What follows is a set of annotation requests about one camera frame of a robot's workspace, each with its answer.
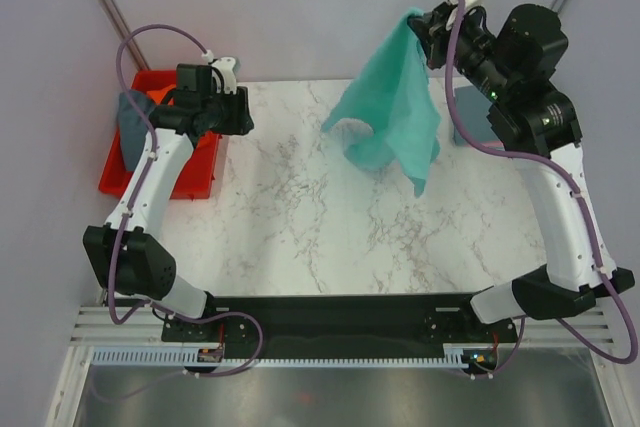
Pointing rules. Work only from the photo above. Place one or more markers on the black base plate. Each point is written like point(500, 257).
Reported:
point(341, 326)

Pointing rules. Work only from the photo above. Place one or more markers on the teal t shirt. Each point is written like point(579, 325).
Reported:
point(391, 96)

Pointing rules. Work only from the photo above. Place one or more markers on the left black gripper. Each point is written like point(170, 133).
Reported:
point(240, 122)

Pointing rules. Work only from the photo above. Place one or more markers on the orange t shirt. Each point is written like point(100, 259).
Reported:
point(162, 94)

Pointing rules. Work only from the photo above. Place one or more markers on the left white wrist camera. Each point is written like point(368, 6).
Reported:
point(224, 72)

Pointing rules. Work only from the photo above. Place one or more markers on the folded grey blue shirt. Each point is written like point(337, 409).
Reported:
point(473, 109)

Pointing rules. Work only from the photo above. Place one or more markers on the folded pink shirt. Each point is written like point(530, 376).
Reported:
point(495, 145)

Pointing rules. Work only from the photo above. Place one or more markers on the white slotted cable duct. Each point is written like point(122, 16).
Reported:
point(192, 357)

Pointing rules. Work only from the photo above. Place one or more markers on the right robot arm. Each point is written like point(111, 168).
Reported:
point(539, 130)

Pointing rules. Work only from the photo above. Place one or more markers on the grey blue crumpled shirt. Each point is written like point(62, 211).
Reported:
point(132, 131)

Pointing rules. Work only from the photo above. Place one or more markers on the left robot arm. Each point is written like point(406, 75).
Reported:
point(125, 253)

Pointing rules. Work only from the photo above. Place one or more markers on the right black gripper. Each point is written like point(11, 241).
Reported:
point(433, 33)

